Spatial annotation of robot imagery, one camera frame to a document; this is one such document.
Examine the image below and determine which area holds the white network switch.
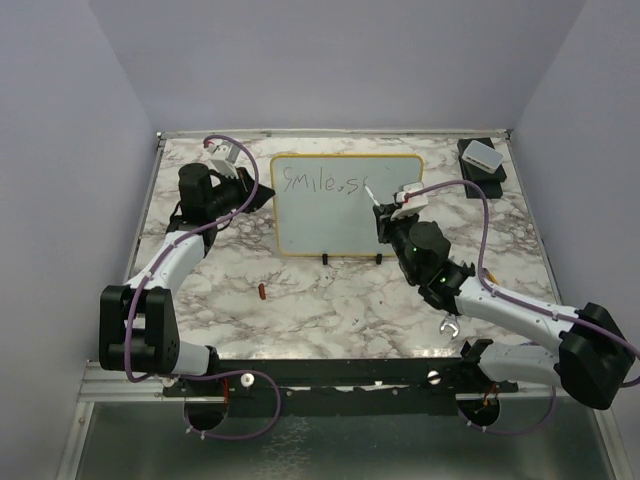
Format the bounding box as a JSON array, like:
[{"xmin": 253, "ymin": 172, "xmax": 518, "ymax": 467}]
[{"xmin": 463, "ymin": 140, "xmax": 504, "ymax": 172}]

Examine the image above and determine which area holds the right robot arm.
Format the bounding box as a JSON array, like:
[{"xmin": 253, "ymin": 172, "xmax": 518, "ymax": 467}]
[{"xmin": 373, "ymin": 204, "xmax": 635, "ymax": 410}]

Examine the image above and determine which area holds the silver open-end wrench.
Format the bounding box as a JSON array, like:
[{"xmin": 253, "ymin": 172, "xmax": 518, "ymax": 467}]
[{"xmin": 439, "ymin": 315, "xmax": 460, "ymax": 339}]

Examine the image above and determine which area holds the upper black box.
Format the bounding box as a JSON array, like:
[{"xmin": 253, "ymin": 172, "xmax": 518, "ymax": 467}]
[{"xmin": 457, "ymin": 138, "xmax": 507, "ymax": 184}]

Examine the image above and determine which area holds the yellow utility knife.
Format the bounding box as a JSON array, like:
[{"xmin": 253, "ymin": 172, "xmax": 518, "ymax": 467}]
[{"xmin": 483, "ymin": 269, "xmax": 498, "ymax": 284}]

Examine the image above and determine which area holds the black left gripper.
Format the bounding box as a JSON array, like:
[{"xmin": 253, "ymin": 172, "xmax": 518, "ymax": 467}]
[{"xmin": 207, "ymin": 165, "xmax": 276, "ymax": 218}]

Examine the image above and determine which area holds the yellow framed whiteboard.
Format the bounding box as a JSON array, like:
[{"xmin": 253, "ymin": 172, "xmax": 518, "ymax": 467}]
[{"xmin": 270, "ymin": 154, "xmax": 424, "ymax": 257}]

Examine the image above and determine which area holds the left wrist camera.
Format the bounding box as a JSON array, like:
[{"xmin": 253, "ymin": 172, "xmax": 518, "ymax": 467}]
[{"xmin": 204, "ymin": 140, "xmax": 240, "ymax": 179}]

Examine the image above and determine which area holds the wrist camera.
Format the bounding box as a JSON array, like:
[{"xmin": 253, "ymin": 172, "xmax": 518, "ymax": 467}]
[
  {"xmin": 391, "ymin": 182, "xmax": 428, "ymax": 221},
  {"xmin": 204, "ymin": 140, "xmax": 240, "ymax": 179}
]

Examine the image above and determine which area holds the black box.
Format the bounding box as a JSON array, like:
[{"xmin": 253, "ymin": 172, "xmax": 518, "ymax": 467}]
[
  {"xmin": 462, "ymin": 170, "xmax": 504, "ymax": 199},
  {"xmin": 457, "ymin": 138, "xmax": 507, "ymax": 184}
]

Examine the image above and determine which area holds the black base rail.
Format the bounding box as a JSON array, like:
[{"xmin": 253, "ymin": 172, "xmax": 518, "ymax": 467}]
[{"xmin": 164, "ymin": 339, "xmax": 521, "ymax": 419}]

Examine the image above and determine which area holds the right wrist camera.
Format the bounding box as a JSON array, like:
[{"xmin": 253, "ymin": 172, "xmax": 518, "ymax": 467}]
[{"xmin": 391, "ymin": 182, "xmax": 428, "ymax": 221}]

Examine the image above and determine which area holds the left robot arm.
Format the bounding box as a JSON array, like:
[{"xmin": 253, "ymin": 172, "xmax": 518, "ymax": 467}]
[{"xmin": 99, "ymin": 163, "xmax": 275, "ymax": 395}]

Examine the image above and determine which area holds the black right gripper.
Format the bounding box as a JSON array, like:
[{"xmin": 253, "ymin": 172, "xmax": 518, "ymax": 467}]
[{"xmin": 377, "ymin": 202, "xmax": 421, "ymax": 281}]

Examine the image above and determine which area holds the lower black box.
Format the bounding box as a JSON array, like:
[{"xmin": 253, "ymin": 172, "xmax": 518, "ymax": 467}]
[{"xmin": 462, "ymin": 170, "xmax": 504, "ymax": 199}]

